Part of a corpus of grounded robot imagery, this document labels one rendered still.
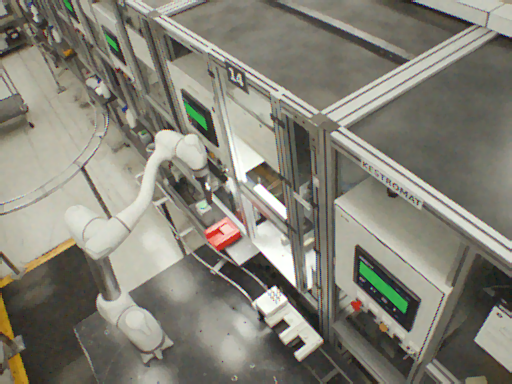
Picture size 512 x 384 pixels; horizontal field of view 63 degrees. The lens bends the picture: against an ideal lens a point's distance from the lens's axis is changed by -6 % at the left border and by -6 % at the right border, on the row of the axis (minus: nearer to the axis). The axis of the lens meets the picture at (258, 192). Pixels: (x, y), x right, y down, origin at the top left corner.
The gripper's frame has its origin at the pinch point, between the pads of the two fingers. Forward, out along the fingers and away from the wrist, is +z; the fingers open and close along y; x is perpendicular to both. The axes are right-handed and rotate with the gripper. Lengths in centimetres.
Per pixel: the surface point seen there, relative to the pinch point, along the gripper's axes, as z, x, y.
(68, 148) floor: 120, 72, 272
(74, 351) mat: 114, 122, 32
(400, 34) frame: -86, -72, -50
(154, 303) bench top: 47, 51, -9
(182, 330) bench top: 46, 44, -33
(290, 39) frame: -86, -40, -26
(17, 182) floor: 119, 134, 255
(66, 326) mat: 114, 122, 56
